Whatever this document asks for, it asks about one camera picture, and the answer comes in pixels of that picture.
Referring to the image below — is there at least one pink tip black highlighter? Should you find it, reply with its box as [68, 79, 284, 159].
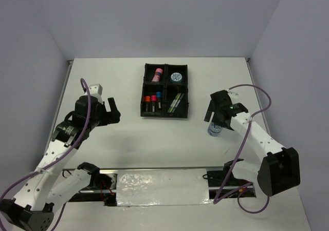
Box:
[151, 101, 157, 112]

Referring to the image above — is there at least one green slim pen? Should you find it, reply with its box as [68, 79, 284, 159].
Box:
[173, 93, 181, 107]

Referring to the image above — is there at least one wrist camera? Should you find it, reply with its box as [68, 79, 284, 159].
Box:
[227, 90, 239, 99]
[88, 84, 103, 98]

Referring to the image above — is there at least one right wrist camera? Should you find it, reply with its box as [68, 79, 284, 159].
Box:
[227, 90, 239, 99]

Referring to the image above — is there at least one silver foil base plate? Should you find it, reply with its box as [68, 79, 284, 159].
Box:
[116, 168, 211, 206]

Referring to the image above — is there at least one black compartment tray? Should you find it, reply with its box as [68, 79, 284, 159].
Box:
[140, 63, 189, 119]

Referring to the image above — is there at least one blue slim pen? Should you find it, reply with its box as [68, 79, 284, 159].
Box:
[176, 93, 185, 106]

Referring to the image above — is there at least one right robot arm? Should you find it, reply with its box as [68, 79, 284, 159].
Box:
[204, 90, 301, 197]

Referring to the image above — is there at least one orange tip black highlighter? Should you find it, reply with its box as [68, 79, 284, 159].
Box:
[143, 102, 150, 112]

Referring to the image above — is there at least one pink bottle of pens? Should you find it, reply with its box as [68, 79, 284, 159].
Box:
[151, 68, 163, 82]

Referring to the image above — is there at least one blue tip black highlighter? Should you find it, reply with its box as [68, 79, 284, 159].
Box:
[157, 97, 162, 110]

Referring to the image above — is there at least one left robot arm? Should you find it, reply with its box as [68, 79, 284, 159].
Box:
[1, 95, 121, 230]

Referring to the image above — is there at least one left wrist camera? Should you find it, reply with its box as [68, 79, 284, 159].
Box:
[88, 84, 103, 98]

